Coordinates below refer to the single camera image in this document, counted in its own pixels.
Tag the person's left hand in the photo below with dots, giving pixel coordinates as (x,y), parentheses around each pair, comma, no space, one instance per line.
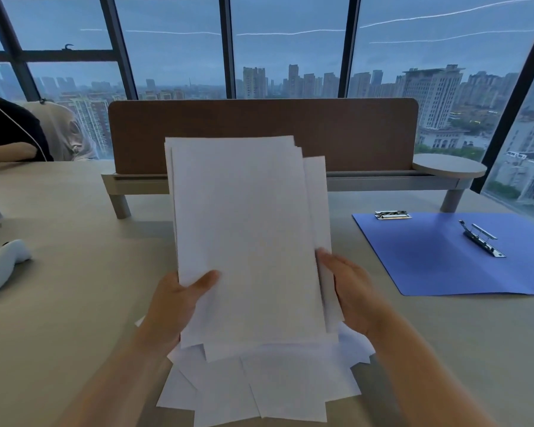
(171,309)

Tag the person's right hand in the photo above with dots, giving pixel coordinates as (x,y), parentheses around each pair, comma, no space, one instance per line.
(355,297)

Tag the person's left thumb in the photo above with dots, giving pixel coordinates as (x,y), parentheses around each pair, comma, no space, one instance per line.
(201,284)

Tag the person's right thumb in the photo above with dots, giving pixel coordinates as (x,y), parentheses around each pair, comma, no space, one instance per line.
(327,264)

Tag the stack of white paper sheets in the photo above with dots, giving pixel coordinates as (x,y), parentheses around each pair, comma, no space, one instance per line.
(249,244)

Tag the person's right forearm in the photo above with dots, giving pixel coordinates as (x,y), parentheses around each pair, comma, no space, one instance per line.
(427,373)

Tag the person's left forearm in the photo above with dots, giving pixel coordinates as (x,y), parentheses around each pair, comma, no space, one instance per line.
(115,382)

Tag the silver spring folder clip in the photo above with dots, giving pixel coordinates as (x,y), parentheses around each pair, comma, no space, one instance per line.
(392,215)

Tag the pile of loose white sheets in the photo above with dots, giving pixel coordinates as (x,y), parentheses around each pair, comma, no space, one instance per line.
(267,386)

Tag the blue open file folder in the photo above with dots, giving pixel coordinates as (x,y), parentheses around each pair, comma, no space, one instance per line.
(458,257)

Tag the brown desk divider panel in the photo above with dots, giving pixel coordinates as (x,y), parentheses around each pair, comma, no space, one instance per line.
(267,133)

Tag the round grey side shelf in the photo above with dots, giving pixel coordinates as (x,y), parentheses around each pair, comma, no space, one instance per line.
(449,166)

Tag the silver lever folder clip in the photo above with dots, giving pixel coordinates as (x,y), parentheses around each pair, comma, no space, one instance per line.
(483,239)

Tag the white handheld controller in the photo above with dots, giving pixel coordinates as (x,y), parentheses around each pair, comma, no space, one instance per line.
(2,264)

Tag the grey divider base rail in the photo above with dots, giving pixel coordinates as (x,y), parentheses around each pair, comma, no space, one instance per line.
(138,186)

